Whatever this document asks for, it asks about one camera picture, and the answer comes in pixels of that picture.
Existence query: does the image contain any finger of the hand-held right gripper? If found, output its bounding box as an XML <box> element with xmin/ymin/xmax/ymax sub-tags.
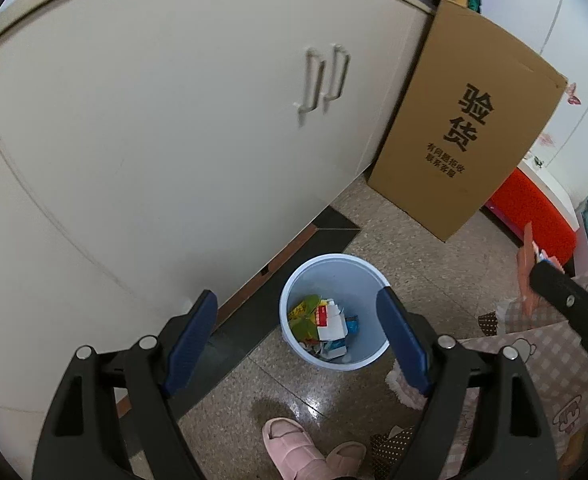
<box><xmin>530</xmin><ymin>259</ymin><xmax>588</xmax><ymax>378</ymax></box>

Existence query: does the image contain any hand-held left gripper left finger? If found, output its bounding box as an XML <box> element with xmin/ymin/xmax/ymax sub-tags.
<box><xmin>31</xmin><ymin>289</ymin><xmax>219</xmax><ymax>480</ymax></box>

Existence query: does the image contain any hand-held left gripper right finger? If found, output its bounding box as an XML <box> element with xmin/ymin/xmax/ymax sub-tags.
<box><xmin>376</xmin><ymin>285</ymin><xmax>560</xmax><ymax>480</ymax></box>

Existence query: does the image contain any orange snack packet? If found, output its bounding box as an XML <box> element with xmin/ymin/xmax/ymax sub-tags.
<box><xmin>516</xmin><ymin>221</ymin><xmax>564</xmax><ymax>313</ymax></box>

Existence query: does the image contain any red white box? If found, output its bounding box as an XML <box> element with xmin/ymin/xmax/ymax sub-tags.
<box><xmin>315</xmin><ymin>300</ymin><xmax>347</xmax><ymax>342</ymax></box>

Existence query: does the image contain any yellow white carton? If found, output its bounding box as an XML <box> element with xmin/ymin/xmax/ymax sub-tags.
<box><xmin>287</xmin><ymin>293</ymin><xmax>325</xmax><ymax>342</ymax></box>

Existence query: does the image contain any light blue plastic bin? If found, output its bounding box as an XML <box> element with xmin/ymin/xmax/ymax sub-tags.
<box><xmin>279</xmin><ymin>255</ymin><xmax>391</xmax><ymax>372</ymax></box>

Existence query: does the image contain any pink plush slipper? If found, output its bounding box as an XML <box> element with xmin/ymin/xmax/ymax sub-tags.
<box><xmin>478</xmin><ymin>299</ymin><xmax>524</xmax><ymax>337</ymax></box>
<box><xmin>385</xmin><ymin>357</ymin><xmax>427</xmax><ymax>411</ymax></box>
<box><xmin>370</xmin><ymin>425</ymin><xmax>417</xmax><ymax>480</ymax></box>

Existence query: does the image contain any red storage box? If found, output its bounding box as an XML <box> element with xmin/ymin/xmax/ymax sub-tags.
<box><xmin>486</xmin><ymin>157</ymin><xmax>579</xmax><ymax>263</ymax></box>

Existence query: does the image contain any pink rubber slipper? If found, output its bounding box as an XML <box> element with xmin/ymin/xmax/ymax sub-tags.
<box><xmin>326</xmin><ymin>441</ymin><xmax>368</xmax><ymax>480</ymax></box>
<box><xmin>263</xmin><ymin>417</ymin><xmax>335</xmax><ymax>480</ymax></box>

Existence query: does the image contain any white two-door cabinet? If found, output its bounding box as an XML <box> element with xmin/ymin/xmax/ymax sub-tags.
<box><xmin>0</xmin><ymin>0</ymin><xmax>441</xmax><ymax>463</ymax></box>

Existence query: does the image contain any large cardboard box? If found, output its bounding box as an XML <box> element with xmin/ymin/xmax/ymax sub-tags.
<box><xmin>367</xmin><ymin>0</ymin><xmax>568</xmax><ymax>242</ymax></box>

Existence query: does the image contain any white wardrobe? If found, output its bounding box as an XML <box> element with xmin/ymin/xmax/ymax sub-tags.
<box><xmin>478</xmin><ymin>0</ymin><xmax>588</xmax><ymax>182</ymax></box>

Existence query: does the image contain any metal cabinet handle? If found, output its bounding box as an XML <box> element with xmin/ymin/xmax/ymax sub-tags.
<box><xmin>297</xmin><ymin>49</ymin><xmax>325</xmax><ymax>114</ymax></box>
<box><xmin>322</xmin><ymin>45</ymin><xmax>351</xmax><ymax>102</ymax></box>

